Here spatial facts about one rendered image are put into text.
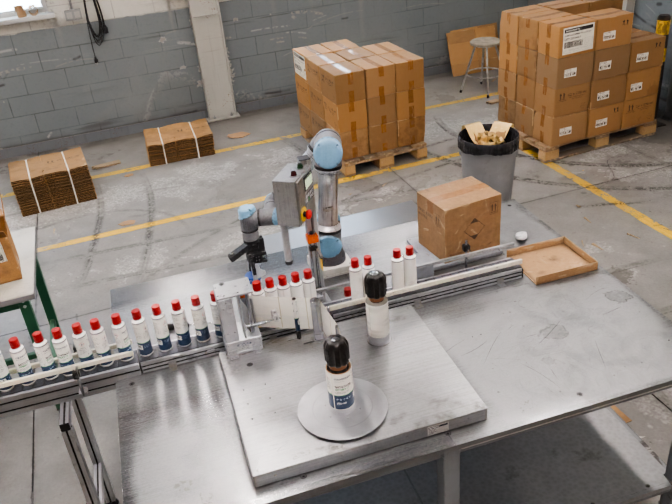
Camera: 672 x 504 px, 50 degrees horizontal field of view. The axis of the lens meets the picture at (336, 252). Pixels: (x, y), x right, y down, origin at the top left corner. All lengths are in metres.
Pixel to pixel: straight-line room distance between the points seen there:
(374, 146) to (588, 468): 3.85
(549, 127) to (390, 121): 1.34
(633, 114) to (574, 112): 0.66
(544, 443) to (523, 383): 0.71
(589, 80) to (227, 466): 4.85
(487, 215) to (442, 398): 1.08
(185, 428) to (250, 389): 0.26
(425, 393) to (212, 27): 6.01
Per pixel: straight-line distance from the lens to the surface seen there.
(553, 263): 3.35
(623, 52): 6.61
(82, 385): 2.93
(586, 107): 6.54
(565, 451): 3.32
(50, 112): 8.09
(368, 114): 6.25
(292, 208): 2.72
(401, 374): 2.62
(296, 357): 2.74
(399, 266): 2.96
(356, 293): 2.96
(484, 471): 3.20
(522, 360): 2.77
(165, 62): 8.03
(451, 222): 3.21
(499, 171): 5.31
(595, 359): 2.82
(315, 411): 2.48
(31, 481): 3.93
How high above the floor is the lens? 2.55
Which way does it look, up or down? 30 degrees down
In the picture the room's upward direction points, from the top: 6 degrees counter-clockwise
